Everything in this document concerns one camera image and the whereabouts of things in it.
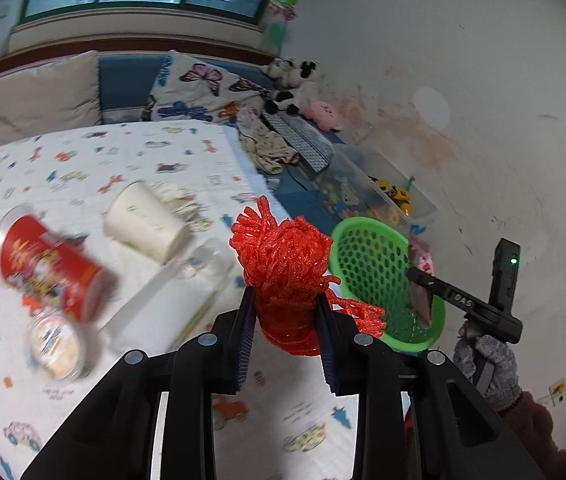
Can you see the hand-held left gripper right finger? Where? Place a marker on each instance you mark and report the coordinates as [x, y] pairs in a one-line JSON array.
[[325, 340]]

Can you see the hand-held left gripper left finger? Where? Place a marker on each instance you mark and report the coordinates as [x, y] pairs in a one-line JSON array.
[[243, 330]]

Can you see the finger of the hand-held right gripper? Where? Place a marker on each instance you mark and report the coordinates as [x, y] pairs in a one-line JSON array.
[[425, 280], [423, 307]]

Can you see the pink wrapper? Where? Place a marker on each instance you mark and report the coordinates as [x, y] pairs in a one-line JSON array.
[[420, 255]]

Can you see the green plastic basket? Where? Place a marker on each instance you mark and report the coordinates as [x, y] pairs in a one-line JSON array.
[[368, 270]]

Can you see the clear plastic cup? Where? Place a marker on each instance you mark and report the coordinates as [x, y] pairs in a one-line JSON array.
[[208, 260]]

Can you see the red foam fruit net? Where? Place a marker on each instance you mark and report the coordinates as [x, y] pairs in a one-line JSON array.
[[283, 260]]

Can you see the clear printed plastic bag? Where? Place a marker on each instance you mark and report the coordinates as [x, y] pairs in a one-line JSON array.
[[163, 310]]

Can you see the white paper cup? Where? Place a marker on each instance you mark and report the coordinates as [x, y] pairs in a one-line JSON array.
[[145, 220]]

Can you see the round labelled plastic tub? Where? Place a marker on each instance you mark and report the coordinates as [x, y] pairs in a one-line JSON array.
[[55, 342]]

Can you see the red printed paper cup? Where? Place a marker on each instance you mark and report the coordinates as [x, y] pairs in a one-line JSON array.
[[48, 260]]

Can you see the person's right forearm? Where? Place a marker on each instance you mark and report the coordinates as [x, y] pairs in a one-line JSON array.
[[533, 430]]

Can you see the person's right hand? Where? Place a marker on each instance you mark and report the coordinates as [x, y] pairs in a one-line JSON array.
[[505, 370]]

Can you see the yellow toy car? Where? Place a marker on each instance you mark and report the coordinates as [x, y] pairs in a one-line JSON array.
[[395, 192]]

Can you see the clear plastic storage box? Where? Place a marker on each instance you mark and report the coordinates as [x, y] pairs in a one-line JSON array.
[[358, 180]]

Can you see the beige printed cloth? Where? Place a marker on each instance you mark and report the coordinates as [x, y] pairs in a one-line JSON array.
[[268, 145]]

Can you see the pink plush toy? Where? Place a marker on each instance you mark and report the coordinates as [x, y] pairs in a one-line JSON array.
[[324, 115]]

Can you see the black eared white plush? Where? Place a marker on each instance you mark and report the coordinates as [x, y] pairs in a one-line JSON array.
[[295, 90]]

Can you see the large butterfly print pillow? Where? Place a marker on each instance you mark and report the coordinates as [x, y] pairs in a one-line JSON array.
[[198, 85]]

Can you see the black white cow plush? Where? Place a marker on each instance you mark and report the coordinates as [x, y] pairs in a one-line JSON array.
[[280, 71]]

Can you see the blue sofa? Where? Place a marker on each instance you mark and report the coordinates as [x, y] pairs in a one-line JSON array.
[[128, 82]]

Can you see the paper pinwheel decoration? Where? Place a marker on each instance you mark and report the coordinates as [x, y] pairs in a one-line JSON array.
[[283, 15]]

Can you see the beige pillow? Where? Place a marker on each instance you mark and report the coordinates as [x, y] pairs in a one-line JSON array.
[[43, 95]]

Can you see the yellow wall sticker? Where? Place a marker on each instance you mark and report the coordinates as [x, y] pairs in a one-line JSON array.
[[557, 392]]

